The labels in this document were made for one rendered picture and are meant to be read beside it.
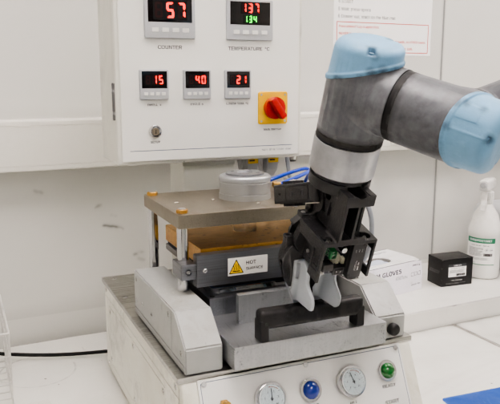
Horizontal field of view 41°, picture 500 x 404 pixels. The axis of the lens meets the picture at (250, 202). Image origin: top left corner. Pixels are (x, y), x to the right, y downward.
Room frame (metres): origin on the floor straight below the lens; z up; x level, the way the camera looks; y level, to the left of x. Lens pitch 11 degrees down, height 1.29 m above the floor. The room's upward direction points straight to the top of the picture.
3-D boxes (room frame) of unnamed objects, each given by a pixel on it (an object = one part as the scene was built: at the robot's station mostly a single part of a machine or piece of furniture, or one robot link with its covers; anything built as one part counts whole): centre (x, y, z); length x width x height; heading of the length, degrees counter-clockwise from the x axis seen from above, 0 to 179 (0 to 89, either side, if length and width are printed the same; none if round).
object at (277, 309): (0.81, -0.08, 0.99); 0.15 x 0.02 x 0.04; 114
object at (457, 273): (1.58, -0.49, 0.83); 0.09 x 0.06 x 0.07; 109
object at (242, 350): (0.94, -0.02, 0.97); 0.30 x 0.22 x 0.08; 24
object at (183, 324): (0.89, 0.11, 0.96); 0.25 x 0.05 x 0.07; 24
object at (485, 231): (1.63, -0.59, 0.92); 0.09 x 0.08 x 0.25; 146
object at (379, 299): (0.99, -0.15, 0.96); 0.26 x 0.05 x 0.07; 24
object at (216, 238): (1.01, 0.00, 1.07); 0.22 x 0.17 x 0.10; 114
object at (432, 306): (1.58, -0.46, 0.77); 0.84 x 0.30 x 0.04; 116
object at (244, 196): (1.04, 0.00, 1.08); 0.31 x 0.24 x 0.13; 114
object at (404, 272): (1.51, -0.28, 0.83); 0.23 x 0.12 x 0.07; 125
